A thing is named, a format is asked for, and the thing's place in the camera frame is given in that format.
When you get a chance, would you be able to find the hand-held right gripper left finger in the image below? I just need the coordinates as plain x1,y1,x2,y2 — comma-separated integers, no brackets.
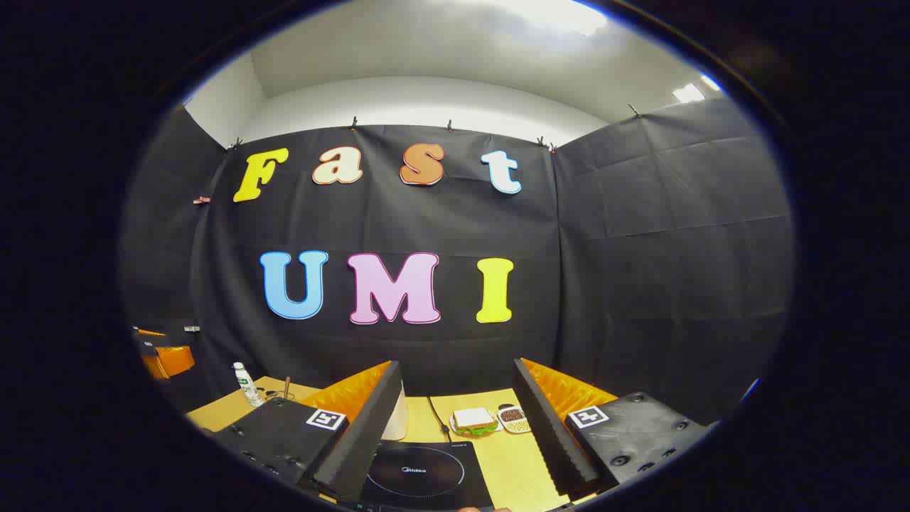
212,360,405,501

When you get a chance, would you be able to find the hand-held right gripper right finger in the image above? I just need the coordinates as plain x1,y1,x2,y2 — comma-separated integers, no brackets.
512,357,715,501

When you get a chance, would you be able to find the black induction cooktop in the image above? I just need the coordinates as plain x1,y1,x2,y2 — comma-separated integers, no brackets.
359,440,495,512

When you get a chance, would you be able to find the small dish of beans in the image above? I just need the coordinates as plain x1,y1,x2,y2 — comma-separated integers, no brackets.
497,403,532,434

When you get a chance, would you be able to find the white cylindrical container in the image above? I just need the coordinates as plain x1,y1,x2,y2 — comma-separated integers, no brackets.
382,380,410,442

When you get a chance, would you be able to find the sandwich on plate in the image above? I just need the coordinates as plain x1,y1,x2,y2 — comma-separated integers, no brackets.
449,407,503,437

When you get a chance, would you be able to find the white green-label drink bottle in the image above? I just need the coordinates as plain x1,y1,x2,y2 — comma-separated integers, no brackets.
232,362,265,408

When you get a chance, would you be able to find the cooktop power cable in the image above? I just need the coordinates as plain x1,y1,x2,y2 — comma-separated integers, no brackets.
427,396,451,436

